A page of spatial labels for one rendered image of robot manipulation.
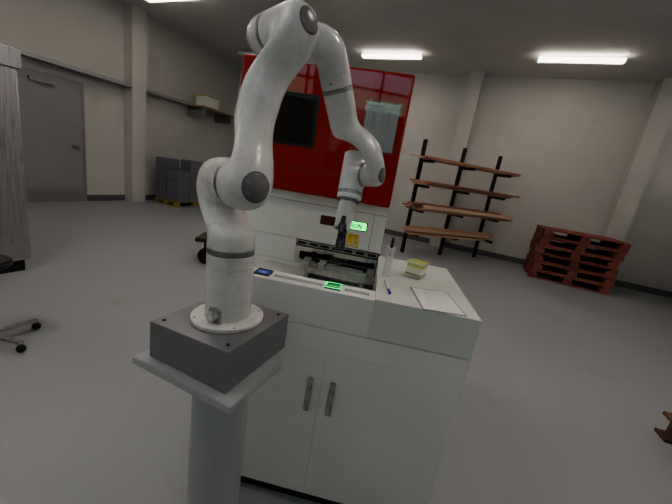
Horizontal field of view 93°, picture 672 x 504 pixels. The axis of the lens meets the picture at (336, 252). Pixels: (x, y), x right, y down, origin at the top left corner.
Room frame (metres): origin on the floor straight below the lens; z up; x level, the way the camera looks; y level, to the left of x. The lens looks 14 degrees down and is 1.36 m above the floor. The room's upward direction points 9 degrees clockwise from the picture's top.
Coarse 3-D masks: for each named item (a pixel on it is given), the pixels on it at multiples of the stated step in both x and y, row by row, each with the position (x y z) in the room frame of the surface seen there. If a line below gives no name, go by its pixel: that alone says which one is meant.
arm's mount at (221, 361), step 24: (264, 312) 0.86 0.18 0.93; (168, 336) 0.70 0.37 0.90; (192, 336) 0.68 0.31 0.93; (216, 336) 0.69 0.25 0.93; (240, 336) 0.71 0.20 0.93; (264, 336) 0.76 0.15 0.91; (168, 360) 0.70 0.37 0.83; (192, 360) 0.67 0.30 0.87; (216, 360) 0.64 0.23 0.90; (240, 360) 0.67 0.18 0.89; (264, 360) 0.77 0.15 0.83; (216, 384) 0.64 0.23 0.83
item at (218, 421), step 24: (144, 360) 0.70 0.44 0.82; (192, 384) 0.64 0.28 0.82; (240, 384) 0.67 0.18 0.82; (192, 408) 0.75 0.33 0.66; (216, 408) 0.72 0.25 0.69; (240, 408) 0.76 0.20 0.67; (192, 432) 0.74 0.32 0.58; (216, 432) 0.72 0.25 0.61; (240, 432) 0.77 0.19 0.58; (192, 456) 0.74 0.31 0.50; (216, 456) 0.72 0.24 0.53; (240, 456) 0.78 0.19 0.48; (192, 480) 0.73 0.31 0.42; (216, 480) 0.73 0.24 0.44; (240, 480) 0.82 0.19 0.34
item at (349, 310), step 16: (256, 288) 1.05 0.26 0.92; (272, 288) 1.05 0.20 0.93; (288, 288) 1.04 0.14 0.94; (304, 288) 1.03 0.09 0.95; (320, 288) 1.04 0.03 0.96; (352, 288) 1.09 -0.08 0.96; (272, 304) 1.04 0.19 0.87; (288, 304) 1.04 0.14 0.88; (304, 304) 1.03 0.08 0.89; (320, 304) 1.03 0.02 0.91; (336, 304) 1.02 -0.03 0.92; (352, 304) 1.01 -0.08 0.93; (368, 304) 1.01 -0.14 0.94; (304, 320) 1.03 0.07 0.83; (320, 320) 1.02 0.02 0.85; (336, 320) 1.02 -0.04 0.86; (352, 320) 1.01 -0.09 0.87; (368, 320) 1.01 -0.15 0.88
